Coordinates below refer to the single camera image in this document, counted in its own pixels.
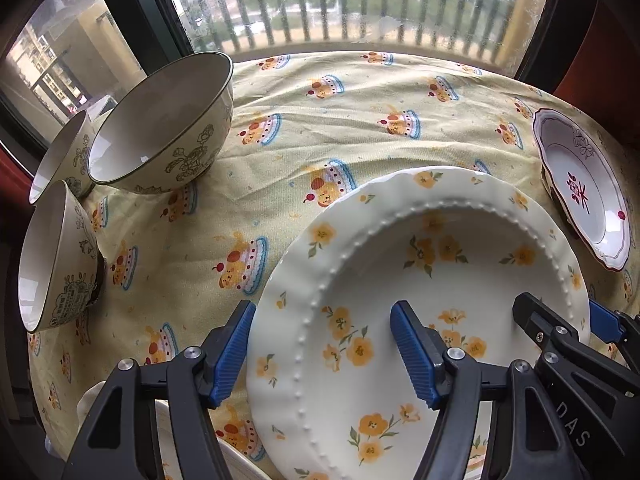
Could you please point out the yellow flower plate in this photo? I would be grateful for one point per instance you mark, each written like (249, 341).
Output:
(360, 270)

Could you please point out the yellow printed tablecloth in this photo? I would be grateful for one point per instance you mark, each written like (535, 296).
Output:
(325, 110)

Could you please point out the large cream floral bowl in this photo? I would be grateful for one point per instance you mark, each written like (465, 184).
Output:
(150, 125)

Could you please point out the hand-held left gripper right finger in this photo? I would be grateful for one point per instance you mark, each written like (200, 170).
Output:
(415, 357)

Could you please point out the black window frame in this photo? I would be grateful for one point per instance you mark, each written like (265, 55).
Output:
(150, 10)

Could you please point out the white outdoor air conditioner unit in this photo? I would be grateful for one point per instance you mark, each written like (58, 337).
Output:
(100, 107)

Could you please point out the grey balcony railing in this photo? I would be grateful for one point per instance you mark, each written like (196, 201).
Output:
(348, 20)

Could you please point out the white dish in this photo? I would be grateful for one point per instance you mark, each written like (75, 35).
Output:
(235, 465)

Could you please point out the red flower plate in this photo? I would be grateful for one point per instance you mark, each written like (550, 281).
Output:
(585, 170)

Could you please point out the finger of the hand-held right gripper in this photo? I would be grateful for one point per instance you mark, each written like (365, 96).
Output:
(605, 321)
(530, 312)

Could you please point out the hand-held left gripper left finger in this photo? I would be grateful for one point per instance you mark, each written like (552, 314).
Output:
(231, 360)

